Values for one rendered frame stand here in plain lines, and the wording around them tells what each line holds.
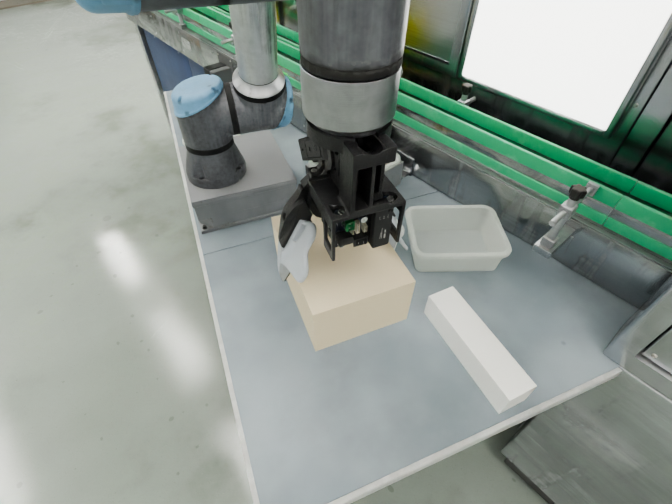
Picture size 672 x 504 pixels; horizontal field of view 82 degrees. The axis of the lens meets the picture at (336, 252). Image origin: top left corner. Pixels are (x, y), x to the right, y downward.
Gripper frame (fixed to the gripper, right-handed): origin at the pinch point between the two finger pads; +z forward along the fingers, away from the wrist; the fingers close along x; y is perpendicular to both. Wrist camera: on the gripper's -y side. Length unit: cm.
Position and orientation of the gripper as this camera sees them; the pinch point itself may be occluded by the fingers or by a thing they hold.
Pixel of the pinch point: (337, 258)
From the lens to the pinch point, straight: 47.9
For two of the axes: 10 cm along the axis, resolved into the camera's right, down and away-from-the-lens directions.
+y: 3.7, 6.9, -6.2
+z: -0.1, 6.7, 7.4
